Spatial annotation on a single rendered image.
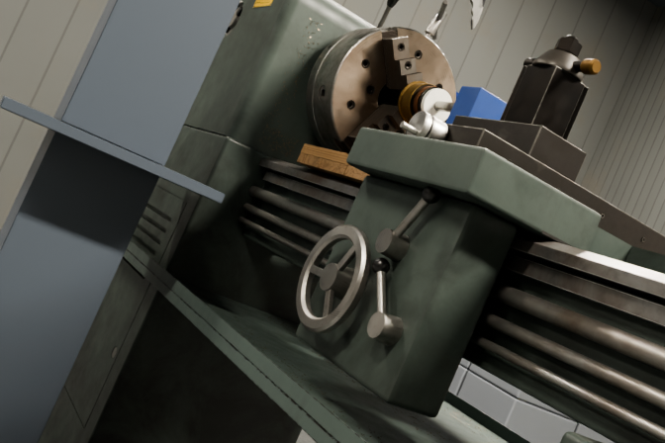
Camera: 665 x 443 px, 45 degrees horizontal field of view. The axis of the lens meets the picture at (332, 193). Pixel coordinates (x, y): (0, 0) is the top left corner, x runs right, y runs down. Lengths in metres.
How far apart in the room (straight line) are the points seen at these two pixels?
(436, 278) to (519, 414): 3.01
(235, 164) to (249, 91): 0.16
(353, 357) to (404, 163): 0.26
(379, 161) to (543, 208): 0.24
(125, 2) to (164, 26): 0.08
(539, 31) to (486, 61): 0.45
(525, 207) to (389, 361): 0.25
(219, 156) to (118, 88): 0.34
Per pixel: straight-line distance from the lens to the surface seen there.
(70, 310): 1.56
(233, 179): 1.78
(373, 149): 1.15
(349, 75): 1.70
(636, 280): 0.93
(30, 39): 4.50
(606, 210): 1.27
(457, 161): 0.99
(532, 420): 4.05
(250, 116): 1.78
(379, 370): 1.03
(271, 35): 1.81
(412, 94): 1.64
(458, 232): 1.00
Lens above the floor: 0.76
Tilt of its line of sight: 3 degrees up
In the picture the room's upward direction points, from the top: 24 degrees clockwise
